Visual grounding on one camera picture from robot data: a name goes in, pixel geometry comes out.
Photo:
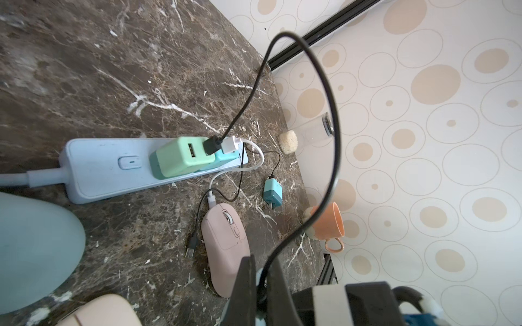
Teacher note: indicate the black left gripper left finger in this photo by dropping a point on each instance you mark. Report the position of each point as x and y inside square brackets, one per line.
[241, 309]

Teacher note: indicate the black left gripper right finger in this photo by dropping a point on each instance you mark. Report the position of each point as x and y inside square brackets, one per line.
[280, 308]

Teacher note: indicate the pink mouse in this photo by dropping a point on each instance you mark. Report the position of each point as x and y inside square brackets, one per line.
[226, 245]
[110, 309]

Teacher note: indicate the teal charger small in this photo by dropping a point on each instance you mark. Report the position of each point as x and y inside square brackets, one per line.
[273, 194]

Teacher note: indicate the white usb cable blue strip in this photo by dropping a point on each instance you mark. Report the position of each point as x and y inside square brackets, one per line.
[230, 145]

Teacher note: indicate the green charger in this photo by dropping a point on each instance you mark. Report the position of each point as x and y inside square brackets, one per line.
[180, 156]

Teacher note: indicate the black usb cables blue strip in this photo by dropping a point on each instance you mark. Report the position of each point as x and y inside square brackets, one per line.
[213, 144]

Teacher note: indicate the light blue power strip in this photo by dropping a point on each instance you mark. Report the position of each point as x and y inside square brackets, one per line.
[97, 169]

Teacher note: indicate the blue mouse near strip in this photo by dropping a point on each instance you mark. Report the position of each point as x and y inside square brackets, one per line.
[41, 245]

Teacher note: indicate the orange ceramic mug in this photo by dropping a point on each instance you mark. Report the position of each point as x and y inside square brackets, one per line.
[328, 226]

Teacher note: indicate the glass jar with powder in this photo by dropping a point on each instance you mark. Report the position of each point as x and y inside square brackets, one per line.
[314, 131]

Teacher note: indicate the black right frame post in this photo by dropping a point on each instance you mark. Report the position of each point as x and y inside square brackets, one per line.
[344, 16]

